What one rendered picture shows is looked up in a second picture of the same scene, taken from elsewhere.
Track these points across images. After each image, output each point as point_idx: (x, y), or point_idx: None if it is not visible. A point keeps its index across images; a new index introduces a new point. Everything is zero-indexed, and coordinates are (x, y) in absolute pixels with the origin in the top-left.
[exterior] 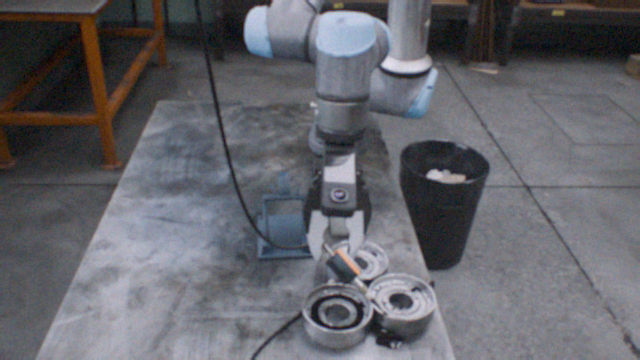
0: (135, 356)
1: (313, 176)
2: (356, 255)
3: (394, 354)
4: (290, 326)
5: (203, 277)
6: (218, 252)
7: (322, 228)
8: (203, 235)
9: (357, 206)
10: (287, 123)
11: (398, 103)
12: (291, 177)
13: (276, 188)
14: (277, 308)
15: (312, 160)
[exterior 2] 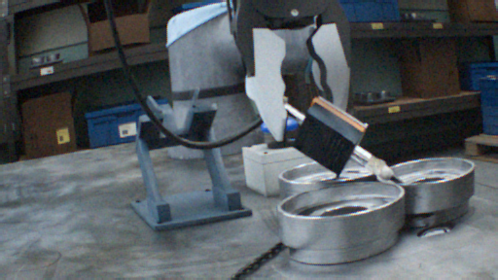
0: None
1: (233, 6)
2: (328, 177)
3: (452, 233)
4: (263, 265)
5: (78, 252)
6: (88, 233)
7: (277, 59)
8: (60, 226)
9: (324, 15)
10: (129, 153)
11: (296, 41)
12: (161, 177)
13: (144, 186)
14: (223, 258)
15: (184, 163)
